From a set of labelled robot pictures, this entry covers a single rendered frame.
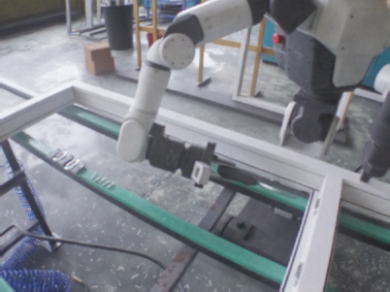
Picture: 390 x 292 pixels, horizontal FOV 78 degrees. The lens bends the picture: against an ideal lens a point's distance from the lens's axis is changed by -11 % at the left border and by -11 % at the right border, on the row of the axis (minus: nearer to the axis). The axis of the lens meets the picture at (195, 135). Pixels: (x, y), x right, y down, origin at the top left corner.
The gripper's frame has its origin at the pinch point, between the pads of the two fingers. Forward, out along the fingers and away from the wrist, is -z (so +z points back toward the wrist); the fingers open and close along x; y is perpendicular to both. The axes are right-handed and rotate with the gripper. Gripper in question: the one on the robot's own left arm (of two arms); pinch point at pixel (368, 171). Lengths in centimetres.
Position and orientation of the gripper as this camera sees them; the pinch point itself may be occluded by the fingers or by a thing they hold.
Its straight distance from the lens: 76.8
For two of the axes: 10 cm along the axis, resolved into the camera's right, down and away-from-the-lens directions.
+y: 8.7, 3.1, -3.9
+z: 0.4, -8.2, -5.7
